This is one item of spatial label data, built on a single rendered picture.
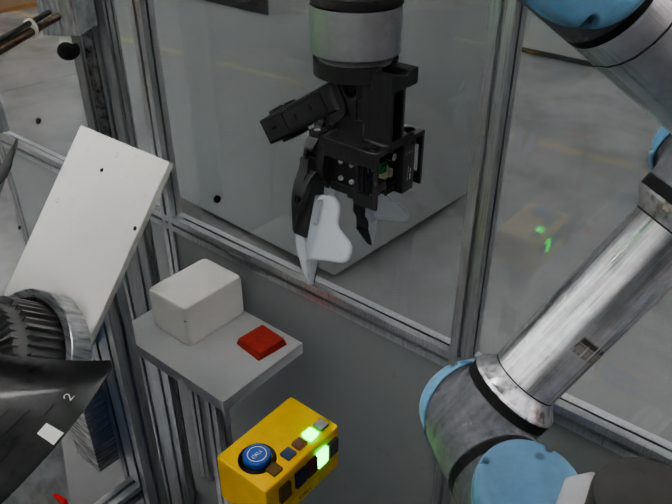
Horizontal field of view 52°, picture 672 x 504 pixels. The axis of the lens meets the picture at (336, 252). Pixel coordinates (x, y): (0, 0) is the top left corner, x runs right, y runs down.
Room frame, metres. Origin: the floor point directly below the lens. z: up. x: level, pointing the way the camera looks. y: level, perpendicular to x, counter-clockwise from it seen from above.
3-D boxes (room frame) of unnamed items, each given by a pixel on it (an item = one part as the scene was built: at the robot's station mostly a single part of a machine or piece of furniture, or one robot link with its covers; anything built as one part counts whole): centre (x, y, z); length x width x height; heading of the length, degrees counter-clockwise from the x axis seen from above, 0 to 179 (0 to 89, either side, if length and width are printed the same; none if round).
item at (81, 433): (1.11, 0.51, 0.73); 0.15 x 0.09 x 0.22; 141
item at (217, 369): (1.20, 0.29, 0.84); 0.36 x 0.24 x 0.03; 51
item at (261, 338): (1.17, 0.17, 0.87); 0.08 x 0.08 x 0.02; 44
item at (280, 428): (0.70, 0.08, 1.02); 0.16 x 0.10 x 0.11; 141
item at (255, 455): (0.67, 0.11, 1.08); 0.04 x 0.04 x 0.02
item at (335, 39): (0.57, -0.02, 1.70); 0.08 x 0.08 x 0.05
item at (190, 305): (1.27, 0.33, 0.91); 0.17 x 0.16 x 0.11; 141
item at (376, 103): (0.56, -0.02, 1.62); 0.09 x 0.08 x 0.12; 51
